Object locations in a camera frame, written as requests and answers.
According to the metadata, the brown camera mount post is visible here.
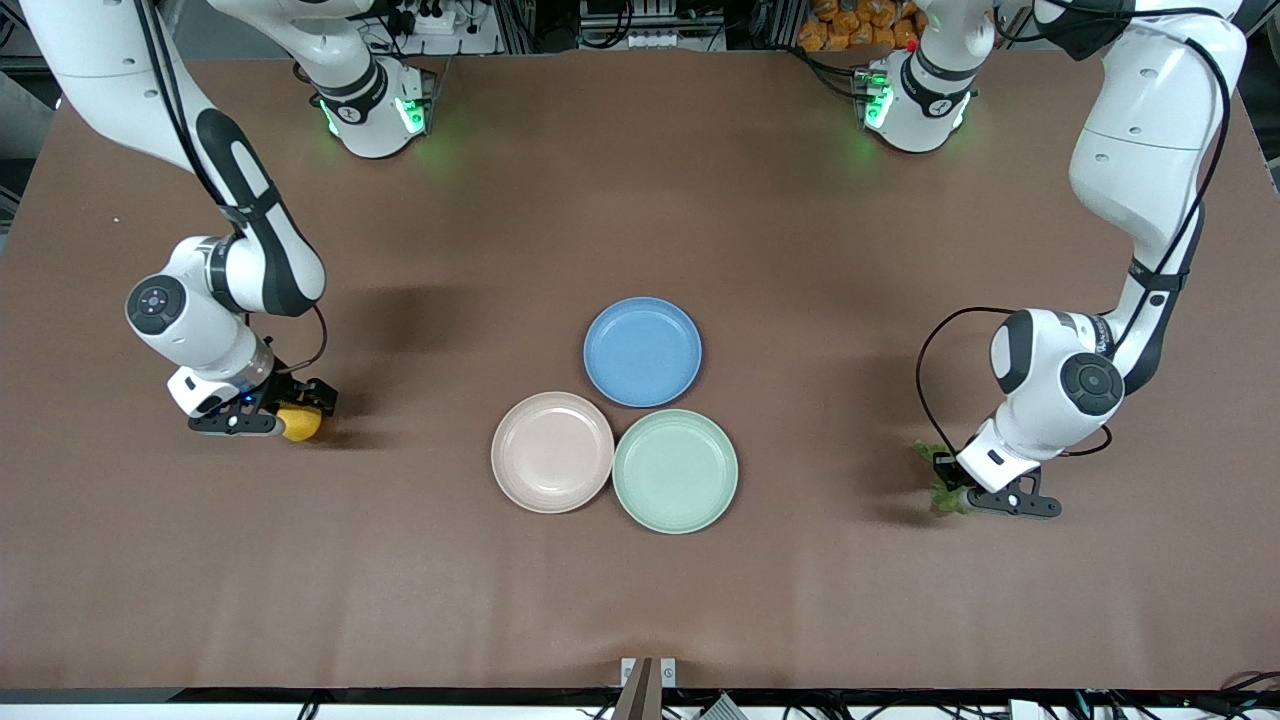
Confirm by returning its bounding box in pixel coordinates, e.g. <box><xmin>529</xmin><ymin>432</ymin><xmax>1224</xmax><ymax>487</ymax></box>
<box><xmin>611</xmin><ymin>657</ymin><xmax>654</xmax><ymax>720</ymax></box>

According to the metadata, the pink plate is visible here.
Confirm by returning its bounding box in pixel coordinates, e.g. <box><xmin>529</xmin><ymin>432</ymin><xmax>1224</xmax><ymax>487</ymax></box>
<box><xmin>490</xmin><ymin>390</ymin><xmax>616</xmax><ymax>515</ymax></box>

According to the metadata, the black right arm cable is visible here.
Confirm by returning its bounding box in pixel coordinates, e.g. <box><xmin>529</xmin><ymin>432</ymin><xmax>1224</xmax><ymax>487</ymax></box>
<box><xmin>134</xmin><ymin>0</ymin><xmax>331</xmax><ymax>379</ymax></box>

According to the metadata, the bag of orange items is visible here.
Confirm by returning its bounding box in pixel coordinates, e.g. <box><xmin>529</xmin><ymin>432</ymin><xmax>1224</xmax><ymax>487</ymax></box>
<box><xmin>796</xmin><ymin>0</ymin><xmax>929</xmax><ymax>53</ymax></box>

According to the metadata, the light green plate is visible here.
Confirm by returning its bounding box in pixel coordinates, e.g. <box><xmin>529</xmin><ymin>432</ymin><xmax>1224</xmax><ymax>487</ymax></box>
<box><xmin>612</xmin><ymin>408</ymin><xmax>740</xmax><ymax>535</ymax></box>

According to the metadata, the white metal bracket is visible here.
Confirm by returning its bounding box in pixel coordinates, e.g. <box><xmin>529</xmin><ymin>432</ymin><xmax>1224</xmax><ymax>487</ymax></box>
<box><xmin>620</xmin><ymin>657</ymin><xmax>678</xmax><ymax>690</ymax></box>

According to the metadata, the white power strip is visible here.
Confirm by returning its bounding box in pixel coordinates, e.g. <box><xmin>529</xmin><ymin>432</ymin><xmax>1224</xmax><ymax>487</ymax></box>
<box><xmin>384</xmin><ymin>0</ymin><xmax>501</xmax><ymax>57</ymax></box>

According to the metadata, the brown table cover sheet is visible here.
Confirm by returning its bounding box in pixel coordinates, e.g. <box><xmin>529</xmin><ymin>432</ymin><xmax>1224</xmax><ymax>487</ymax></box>
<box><xmin>0</xmin><ymin>50</ymin><xmax>1280</xmax><ymax>693</ymax></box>

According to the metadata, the green lettuce leaf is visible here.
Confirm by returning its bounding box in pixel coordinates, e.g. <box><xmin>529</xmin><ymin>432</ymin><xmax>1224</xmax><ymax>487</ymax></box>
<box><xmin>911</xmin><ymin>441</ymin><xmax>979</xmax><ymax>517</ymax></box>

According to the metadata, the blue plate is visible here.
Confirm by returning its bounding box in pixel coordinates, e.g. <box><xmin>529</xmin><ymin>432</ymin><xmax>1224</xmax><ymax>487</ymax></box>
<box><xmin>583</xmin><ymin>296</ymin><xmax>703</xmax><ymax>409</ymax></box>

